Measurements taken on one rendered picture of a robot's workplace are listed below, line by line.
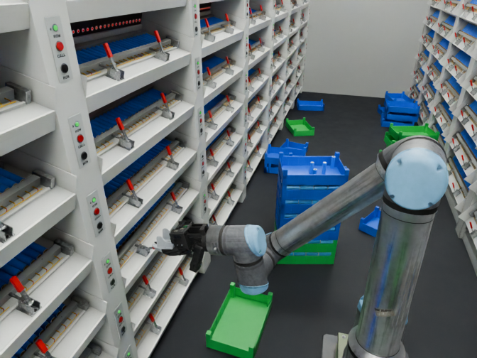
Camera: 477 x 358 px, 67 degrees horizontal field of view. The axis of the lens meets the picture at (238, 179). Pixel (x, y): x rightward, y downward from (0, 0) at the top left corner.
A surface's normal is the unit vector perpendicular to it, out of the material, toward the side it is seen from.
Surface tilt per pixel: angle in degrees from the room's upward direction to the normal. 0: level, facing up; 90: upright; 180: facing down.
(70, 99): 90
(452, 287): 0
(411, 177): 78
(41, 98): 90
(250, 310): 0
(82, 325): 17
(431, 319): 0
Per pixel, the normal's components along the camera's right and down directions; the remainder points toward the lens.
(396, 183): -0.45, 0.24
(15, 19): 0.92, 0.39
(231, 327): 0.00, -0.88
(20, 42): -0.29, 0.46
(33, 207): 0.28, -0.80
